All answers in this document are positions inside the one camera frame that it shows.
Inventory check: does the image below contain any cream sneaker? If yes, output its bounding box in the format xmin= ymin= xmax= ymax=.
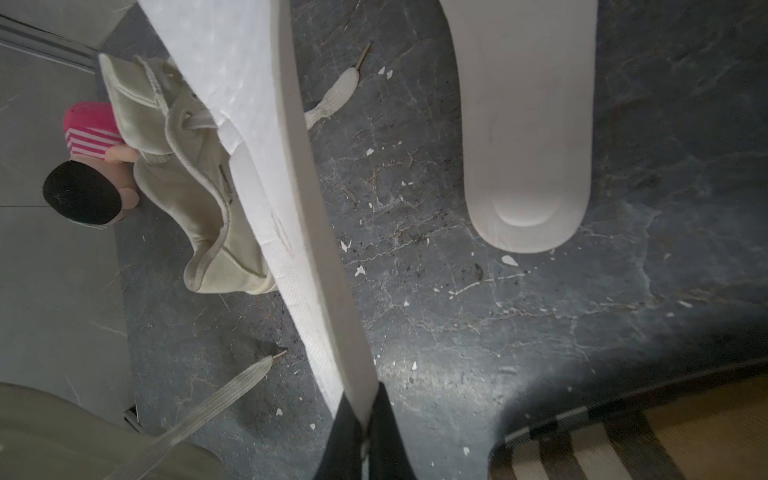
xmin=97 ymin=41 xmax=374 ymax=296
xmin=0 ymin=349 xmax=289 ymax=480

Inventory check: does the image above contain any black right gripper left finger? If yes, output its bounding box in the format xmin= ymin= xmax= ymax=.
xmin=313 ymin=395 xmax=364 ymax=480

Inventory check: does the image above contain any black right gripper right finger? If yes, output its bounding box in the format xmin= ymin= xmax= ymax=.
xmin=368 ymin=382 xmax=417 ymax=480

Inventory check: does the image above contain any pink plush doll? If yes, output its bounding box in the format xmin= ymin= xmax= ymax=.
xmin=42 ymin=101 xmax=140 ymax=228

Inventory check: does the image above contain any white shoe insole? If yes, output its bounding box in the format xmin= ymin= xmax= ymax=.
xmin=142 ymin=1 xmax=379 ymax=425
xmin=442 ymin=0 xmax=598 ymax=254

